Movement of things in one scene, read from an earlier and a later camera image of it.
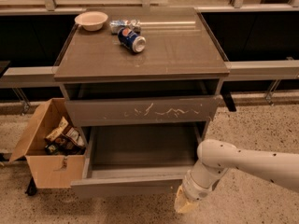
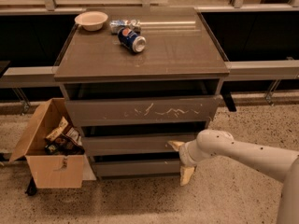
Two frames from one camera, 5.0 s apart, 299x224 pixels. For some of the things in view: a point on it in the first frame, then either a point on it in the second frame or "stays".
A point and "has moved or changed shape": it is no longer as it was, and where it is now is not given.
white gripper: [196, 189] to [186, 154]
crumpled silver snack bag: [117, 24] stays
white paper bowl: [92, 21] stays
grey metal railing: [237, 71] stays
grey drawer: [136, 161] has moved or changed shape
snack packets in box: [65, 142] stays
